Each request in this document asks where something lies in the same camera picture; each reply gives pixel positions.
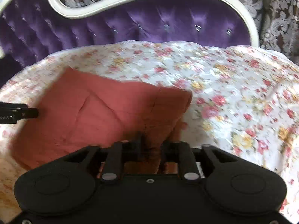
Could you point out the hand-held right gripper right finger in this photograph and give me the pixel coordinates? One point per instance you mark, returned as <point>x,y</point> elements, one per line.
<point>170,148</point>

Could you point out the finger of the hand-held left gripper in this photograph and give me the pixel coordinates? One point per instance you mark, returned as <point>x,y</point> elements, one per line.
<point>29,113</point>

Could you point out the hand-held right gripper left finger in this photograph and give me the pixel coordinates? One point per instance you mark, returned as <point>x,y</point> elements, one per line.
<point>134,148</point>

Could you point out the terracotta red pants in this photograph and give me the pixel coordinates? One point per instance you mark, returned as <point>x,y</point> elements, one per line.
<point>88,112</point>

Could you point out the dark cloth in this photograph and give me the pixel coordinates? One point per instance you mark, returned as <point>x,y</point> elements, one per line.
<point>5,74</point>

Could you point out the floral quilted bedspread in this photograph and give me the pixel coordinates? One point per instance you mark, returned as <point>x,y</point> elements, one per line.
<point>233,86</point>

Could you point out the purple tufted headboard white frame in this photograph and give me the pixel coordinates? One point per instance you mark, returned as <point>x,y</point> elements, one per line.
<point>144,21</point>

